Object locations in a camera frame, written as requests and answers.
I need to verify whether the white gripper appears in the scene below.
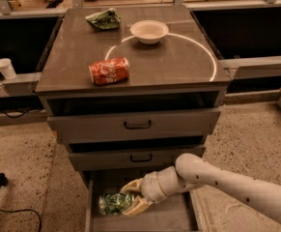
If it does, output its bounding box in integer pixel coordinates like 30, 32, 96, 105
120, 166, 202, 217

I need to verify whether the green soda can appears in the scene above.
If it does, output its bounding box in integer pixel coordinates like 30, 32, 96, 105
98, 193, 134, 216

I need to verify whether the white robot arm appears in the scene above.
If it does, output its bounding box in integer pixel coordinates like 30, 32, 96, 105
121, 154, 281, 224

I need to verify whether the bottom drawer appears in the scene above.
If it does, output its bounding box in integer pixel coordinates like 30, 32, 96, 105
84, 167, 198, 232

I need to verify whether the grey drawer cabinet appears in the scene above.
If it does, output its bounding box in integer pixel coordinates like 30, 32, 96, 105
34, 4, 232, 232

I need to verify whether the red soda can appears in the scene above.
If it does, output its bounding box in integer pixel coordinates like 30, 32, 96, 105
89, 57, 129, 85

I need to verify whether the white bowl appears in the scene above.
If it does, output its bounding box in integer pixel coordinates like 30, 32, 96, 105
130, 20, 169, 44

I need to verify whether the green chip bag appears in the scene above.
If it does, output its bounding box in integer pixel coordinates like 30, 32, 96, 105
85, 8, 121, 30

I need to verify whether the white paper cup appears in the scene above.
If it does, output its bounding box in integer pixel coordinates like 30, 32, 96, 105
0, 58, 16, 79

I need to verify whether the middle drawer black handle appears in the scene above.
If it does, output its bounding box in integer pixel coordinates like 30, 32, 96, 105
129, 154, 153, 162

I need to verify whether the drawer black handle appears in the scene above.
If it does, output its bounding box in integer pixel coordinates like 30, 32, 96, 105
124, 120, 153, 131
129, 154, 153, 162

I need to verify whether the top drawer black handle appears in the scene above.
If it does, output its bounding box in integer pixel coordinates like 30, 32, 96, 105
124, 120, 153, 131

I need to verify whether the black cable on floor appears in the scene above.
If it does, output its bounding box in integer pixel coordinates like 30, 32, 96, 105
0, 177, 42, 232

